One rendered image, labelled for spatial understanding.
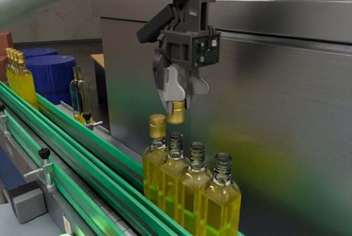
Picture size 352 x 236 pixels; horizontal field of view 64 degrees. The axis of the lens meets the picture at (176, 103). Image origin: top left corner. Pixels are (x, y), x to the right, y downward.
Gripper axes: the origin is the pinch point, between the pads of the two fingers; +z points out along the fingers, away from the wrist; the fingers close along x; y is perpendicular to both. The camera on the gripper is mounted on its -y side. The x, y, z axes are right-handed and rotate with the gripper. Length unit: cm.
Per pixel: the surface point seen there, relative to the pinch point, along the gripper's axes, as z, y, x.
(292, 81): -5.6, 16.0, 12.4
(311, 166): 8.8, 21.7, 12.6
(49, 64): 42, -239, 53
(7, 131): 31, -81, -16
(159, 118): 4.6, -4.7, -0.4
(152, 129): 7.0, -5.6, -1.7
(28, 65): 42, -252, 38
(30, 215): 43, -43, -21
